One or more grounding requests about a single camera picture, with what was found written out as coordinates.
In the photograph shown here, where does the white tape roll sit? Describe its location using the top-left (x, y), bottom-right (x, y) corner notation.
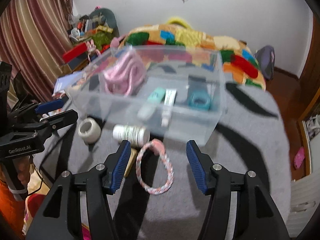
top-left (78, 118), bottom-right (101, 144)

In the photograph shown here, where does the small tan wooden block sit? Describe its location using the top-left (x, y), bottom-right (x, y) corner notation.
top-left (124, 148), bottom-right (138, 178)

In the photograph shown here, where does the white green pill bottle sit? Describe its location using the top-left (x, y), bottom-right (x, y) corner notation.
top-left (112, 125), bottom-right (150, 147)

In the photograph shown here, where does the pink rope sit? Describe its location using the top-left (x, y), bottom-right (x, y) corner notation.
top-left (102, 51), bottom-right (147, 97)

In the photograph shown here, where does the mint green lotion tube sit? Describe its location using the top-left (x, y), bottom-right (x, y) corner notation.
top-left (137, 87), bottom-right (166, 121)

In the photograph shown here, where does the pink white braided ring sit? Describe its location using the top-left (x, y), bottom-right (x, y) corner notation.
top-left (135, 138), bottom-right (175, 196)

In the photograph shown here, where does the white cream tube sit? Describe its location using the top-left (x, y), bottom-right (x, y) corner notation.
top-left (161, 89), bottom-right (177, 127)

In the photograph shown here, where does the clear plastic storage box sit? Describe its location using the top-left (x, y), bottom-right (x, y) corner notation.
top-left (66, 45), bottom-right (226, 145)

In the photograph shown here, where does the teal tape roll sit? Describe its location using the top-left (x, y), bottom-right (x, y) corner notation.
top-left (188, 90), bottom-right (212, 111)

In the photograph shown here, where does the blue white booklet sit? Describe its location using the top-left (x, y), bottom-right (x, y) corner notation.
top-left (52, 72), bottom-right (82, 97)

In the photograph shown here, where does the red box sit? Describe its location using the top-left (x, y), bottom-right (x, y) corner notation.
top-left (62, 42), bottom-right (87, 63)

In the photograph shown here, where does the pink bunny toy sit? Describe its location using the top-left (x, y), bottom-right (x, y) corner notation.
top-left (86, 39), bottom-right (101, 62)

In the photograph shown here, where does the striped pink curtain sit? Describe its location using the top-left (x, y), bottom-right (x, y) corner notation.
top-left (1, 0), bottom-right (73, 101)

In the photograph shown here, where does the grey black blanket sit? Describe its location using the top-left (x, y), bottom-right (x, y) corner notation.
top-left (26, 82), bottom-right (290, 239)

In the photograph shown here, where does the green neck pillow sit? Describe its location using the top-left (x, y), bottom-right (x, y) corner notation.
top-left (89, 8), bottom-right (119, 37)

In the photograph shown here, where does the brown wooden door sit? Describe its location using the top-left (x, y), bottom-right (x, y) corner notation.
top-left (299, 16), bottom-right (319, 120)

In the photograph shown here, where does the colourful patchwork quilt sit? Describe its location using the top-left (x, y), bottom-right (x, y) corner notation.
top-left (118, 23), bottom-right (266, 90)

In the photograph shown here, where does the purple backpack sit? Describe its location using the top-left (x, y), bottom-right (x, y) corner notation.
top-left (254, 45), bottom-right (275, 80)

